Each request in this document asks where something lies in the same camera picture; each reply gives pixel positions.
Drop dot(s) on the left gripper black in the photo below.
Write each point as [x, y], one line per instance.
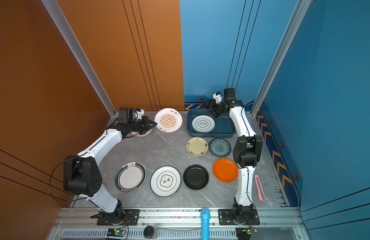
[146, 122]

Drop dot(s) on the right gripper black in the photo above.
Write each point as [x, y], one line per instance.
[211, 102]

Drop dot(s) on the white flower plate back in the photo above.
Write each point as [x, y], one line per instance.
[203, 124]

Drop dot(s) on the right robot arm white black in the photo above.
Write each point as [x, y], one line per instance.
[246, 153]

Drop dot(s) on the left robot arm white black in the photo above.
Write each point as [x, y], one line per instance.
[81, 174]

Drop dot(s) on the teal plastic bin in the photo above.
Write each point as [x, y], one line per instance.
[224, 125]

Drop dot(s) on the teal patterned plate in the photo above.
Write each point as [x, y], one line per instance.
[220, 147]

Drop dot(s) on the cream yellow plate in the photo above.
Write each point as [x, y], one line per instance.
[197, 146]

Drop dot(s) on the white plate dark rim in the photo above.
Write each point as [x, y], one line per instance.
[130, 177]

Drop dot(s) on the large white flower plate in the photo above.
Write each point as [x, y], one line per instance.
[165, 181]

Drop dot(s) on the orange plate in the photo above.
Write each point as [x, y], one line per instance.
[225, 170]

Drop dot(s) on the black plate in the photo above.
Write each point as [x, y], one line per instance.
[196, 177]

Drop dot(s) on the pink flat tool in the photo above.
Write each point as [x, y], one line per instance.
[259, 187]

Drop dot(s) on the black round knob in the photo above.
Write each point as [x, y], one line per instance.
[150, 232]

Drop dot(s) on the left circuit board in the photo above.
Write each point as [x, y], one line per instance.
[116, 234]

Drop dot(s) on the circuit board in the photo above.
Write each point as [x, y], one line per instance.
[116, 234]
[250, 230]

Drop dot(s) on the right circuit board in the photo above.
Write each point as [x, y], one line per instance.
[250, 230]

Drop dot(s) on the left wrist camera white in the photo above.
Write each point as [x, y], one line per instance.
[138, 114]

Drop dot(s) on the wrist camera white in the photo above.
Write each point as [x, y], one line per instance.
[138, 114]
[218, 98]

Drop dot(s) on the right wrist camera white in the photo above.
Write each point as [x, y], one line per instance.
[218, 98]

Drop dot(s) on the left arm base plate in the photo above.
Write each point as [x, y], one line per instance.
[130, 217]

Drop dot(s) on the blue cylinder handle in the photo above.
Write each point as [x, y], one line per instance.
[205, 216]

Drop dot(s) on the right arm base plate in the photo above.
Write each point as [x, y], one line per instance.
[227, 217]

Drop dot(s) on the aluminium front rail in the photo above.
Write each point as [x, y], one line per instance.
[180, 224]

